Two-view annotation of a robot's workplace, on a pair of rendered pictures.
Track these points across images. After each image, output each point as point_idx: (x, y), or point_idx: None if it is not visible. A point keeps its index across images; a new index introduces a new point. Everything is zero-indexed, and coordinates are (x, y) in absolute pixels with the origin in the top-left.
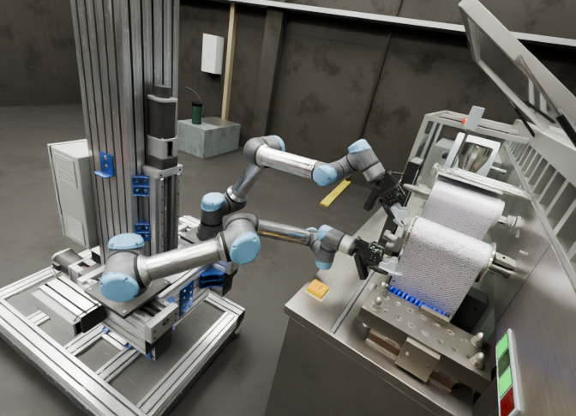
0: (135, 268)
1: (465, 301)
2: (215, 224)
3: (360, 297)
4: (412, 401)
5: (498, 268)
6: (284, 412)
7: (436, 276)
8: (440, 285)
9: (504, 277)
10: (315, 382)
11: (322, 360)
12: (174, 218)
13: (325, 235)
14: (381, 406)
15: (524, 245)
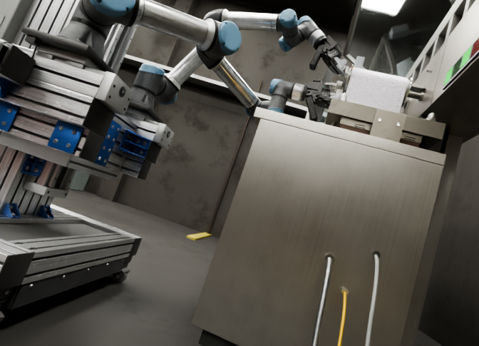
0: None
1: None
2: (151, 90)
3: None
4: (394, 155)
5: (415, 92)
6: (236, 269)
7: (376, 100)
8: (380, 106)
9: (420, 98)
10: (288, 190)
11: (298, 155)
12: (121, 51)
13: (279, 81)
14: (364, 179)
15: (425, 80)
